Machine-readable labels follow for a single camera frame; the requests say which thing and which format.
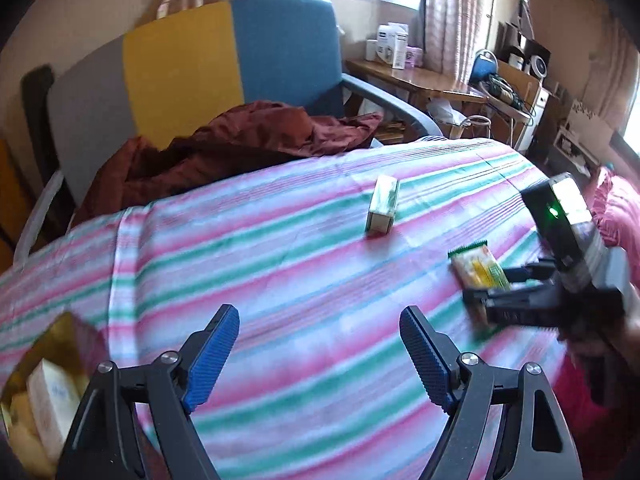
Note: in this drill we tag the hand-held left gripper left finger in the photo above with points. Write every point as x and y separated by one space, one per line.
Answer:
212 360

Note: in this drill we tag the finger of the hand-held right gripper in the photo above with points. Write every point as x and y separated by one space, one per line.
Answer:
530 274
515 307

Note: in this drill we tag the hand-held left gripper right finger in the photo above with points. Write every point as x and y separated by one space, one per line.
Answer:
425 355

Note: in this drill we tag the cracker packet with yellow label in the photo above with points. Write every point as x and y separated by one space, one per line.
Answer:
475 266

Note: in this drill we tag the gold tin box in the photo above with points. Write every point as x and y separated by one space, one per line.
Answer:
60 332

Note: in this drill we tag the red garment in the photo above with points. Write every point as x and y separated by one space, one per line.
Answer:
615 210

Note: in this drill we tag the white cabinet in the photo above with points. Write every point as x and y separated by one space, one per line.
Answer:
530 110

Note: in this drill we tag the striped tablecloth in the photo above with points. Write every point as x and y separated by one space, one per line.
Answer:
300 270

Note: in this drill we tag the small green carton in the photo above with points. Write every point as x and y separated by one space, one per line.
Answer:
382 205

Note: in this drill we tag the white plastic bag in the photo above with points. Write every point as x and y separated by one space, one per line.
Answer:
445 117

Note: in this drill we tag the white paper box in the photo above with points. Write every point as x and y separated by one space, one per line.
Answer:
52 405

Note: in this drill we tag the tan sponge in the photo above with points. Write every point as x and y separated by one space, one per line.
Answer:
22 417

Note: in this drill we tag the wooden side desk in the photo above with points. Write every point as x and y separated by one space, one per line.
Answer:
415 82

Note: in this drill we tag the maroon jacket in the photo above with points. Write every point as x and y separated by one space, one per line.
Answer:
240 145

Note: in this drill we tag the small pink box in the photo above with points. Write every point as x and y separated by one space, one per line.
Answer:
415 57

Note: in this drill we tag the white carton with print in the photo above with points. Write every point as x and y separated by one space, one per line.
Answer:
392 45

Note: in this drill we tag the small white container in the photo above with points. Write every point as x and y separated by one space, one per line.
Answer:
371 51

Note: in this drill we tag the grey yellow blue chair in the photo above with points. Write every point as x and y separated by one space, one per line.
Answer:
175 70

